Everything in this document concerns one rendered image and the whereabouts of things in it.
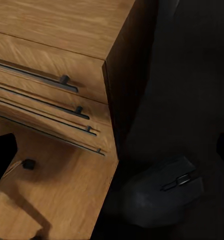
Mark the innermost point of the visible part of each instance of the swivel chair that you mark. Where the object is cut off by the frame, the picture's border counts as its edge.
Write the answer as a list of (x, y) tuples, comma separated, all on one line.
[(27, 164)]

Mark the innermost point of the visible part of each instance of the desk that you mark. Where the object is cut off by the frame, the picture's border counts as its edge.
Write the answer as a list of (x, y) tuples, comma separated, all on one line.
[(181, 114)]

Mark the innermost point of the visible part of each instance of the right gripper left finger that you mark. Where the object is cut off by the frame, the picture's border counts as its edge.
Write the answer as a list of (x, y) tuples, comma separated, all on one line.
[(8, 149)]

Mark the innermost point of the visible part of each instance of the mouse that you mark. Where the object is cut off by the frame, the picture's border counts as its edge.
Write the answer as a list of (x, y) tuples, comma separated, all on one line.
[(161, 195)]

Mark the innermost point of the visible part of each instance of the cabinet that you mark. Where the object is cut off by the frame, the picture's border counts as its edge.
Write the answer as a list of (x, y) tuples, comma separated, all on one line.
[(76, 70)]

